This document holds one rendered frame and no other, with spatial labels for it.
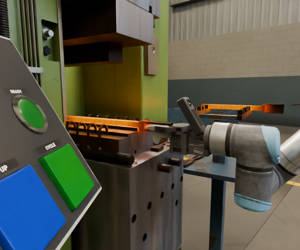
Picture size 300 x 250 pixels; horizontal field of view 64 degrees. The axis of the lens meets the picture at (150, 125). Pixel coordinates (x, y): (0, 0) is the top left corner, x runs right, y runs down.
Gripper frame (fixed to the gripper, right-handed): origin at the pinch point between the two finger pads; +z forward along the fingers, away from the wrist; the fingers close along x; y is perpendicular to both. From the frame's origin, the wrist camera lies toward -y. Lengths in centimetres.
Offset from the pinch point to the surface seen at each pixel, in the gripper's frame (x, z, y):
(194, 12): 833, 293, -293
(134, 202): -13.6, -3.1, 19.6
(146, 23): 2.8, 3.1, -32.0
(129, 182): -15.8, -3.0, 13.1
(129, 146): -7.1, 3.0, 5.8
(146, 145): 3.0, 3.0, 7.7
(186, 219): 117, 31, 101
